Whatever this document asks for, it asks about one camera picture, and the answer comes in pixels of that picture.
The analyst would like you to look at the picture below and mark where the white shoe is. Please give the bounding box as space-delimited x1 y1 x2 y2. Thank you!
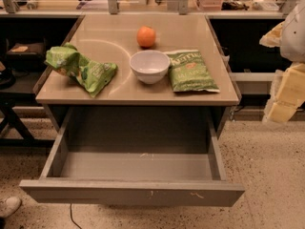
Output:
0 197 22 219

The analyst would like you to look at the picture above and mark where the flat green jalapeno chip bag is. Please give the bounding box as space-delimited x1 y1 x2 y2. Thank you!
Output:
166 50 220 93

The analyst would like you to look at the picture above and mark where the grey shelf rail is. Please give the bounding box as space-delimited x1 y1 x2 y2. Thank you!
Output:
0 10 286 19

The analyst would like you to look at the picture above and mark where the grey top drawer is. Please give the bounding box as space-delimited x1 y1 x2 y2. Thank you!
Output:
20 106 244 207

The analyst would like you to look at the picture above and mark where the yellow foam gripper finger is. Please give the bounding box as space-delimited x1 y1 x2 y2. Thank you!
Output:
263 62 305 123

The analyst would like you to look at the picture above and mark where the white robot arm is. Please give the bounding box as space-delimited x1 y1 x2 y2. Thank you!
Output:
259 0 305 123

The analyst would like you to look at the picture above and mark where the grey cabinet with glossy top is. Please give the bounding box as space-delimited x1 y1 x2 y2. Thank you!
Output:
32 13 242 140

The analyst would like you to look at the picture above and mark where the white bowl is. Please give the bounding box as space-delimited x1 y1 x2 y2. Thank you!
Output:
130 50 170 84

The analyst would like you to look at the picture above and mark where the black floor cable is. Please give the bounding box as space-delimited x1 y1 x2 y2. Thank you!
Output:
69 203 83 229

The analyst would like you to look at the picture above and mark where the crumpled green chip bag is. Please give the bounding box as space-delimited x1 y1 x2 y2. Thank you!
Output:
45 43 118 97

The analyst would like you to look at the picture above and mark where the orange fruit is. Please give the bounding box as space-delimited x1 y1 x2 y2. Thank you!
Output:
136 26 156 48

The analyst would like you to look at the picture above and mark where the black stool with frame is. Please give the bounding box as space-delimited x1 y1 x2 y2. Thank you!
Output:
0 69 54 148

